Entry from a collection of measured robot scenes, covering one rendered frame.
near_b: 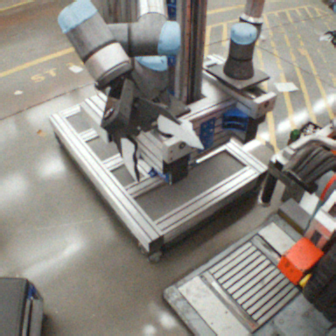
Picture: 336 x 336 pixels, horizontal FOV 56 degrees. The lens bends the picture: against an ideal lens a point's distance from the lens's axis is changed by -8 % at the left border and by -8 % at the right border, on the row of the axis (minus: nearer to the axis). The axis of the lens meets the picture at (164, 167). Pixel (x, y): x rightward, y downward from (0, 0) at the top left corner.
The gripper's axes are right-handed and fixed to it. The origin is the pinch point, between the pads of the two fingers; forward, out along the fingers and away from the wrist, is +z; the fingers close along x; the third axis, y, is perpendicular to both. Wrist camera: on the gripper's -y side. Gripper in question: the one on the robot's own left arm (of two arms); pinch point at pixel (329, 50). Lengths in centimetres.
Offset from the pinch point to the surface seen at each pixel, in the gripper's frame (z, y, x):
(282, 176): -26, 94, 12
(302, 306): 27, 101, 66
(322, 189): -23, 86, 25
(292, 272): -31, 116, 29
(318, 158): -39, 91, 15
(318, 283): -33, 114, 35
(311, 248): -32, 108, 29
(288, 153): -32, 92, 8
